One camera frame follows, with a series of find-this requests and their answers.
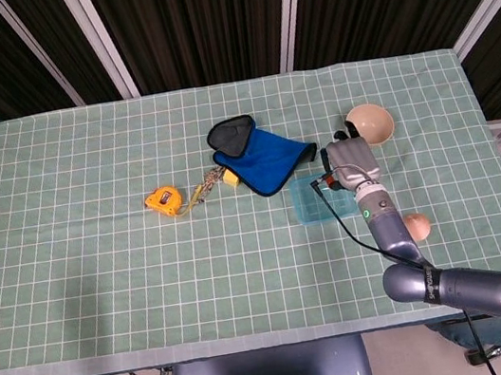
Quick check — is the yellow tape measure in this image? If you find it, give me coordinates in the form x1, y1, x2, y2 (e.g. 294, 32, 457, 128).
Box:
142, 181, 204, 223

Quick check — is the green checked tablecloth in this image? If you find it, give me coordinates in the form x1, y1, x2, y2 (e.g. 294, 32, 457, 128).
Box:
0, 37, 501, 375

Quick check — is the braided rope piece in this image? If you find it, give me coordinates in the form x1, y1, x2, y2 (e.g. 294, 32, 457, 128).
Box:
187, 165, 231, 206

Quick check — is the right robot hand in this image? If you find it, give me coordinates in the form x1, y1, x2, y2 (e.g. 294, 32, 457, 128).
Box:
314, 116, 385, 198

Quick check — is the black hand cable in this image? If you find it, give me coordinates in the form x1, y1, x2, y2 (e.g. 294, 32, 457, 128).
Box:
308, 152, 498, 375

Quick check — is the translucent blue plastic lid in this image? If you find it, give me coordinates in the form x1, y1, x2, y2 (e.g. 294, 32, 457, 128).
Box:
287, 167, 363, 228

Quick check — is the beige bowl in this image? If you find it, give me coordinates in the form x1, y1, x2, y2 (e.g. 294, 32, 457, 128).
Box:
343, 99, 399, 151

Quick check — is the black chair caster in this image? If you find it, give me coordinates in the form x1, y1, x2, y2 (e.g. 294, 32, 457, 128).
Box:
464, 342, 501, 366

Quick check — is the yellow foam block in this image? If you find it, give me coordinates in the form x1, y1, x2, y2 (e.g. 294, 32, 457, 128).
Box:
220, 165, 242, 189

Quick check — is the blue cloth with grey lining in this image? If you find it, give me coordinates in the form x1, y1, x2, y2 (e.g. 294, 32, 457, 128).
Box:
203, 103, 325, 206

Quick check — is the pink toy peach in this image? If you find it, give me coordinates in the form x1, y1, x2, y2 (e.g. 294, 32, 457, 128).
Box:
402, 210, 434, 244

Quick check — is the black pleated curtain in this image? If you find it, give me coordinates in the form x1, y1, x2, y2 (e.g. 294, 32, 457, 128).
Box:
0, 0, 501, 206

